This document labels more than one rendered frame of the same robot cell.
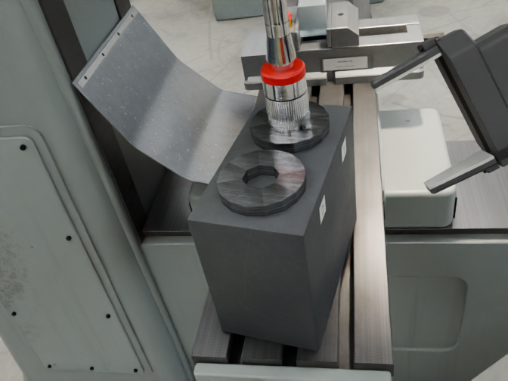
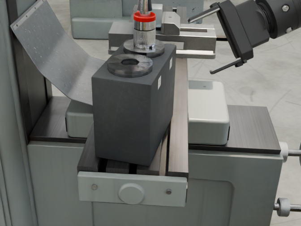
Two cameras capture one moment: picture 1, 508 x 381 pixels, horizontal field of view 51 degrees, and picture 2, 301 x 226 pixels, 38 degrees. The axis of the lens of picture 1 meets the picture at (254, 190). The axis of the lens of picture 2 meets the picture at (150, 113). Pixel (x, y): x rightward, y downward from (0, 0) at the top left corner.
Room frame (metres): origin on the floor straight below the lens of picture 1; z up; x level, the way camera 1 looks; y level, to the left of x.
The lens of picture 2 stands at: (-0.38, 0.12, 1.50)
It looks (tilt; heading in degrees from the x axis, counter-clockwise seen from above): 30 degrees down; 348
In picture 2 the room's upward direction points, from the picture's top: 1 degrees clockwise
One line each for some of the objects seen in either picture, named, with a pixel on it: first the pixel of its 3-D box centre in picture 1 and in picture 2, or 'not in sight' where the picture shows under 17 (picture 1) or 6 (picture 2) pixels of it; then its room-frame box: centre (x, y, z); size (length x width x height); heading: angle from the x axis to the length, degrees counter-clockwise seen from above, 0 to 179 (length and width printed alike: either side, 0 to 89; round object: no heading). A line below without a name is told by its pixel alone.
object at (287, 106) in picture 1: (286, 98); (144, 32); (0.50, -0.05, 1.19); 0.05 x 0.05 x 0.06
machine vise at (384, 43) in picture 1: (330, 41); (162, 32); (0.98, -0.21, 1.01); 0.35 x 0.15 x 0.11; 75
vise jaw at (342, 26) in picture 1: (342, 23); (170, 23); (0.97, -0.23, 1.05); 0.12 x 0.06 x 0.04; 165
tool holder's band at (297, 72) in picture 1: (283, 70); (144, 16); (0.50, -0.05, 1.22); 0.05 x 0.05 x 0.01
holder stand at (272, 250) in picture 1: (286, 215); (137, 96); (0.46, -0.03, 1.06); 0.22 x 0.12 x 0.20; 153
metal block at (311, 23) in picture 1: (313, 14); (154, 15); (0.99, -0.18, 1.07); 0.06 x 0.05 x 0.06; 165
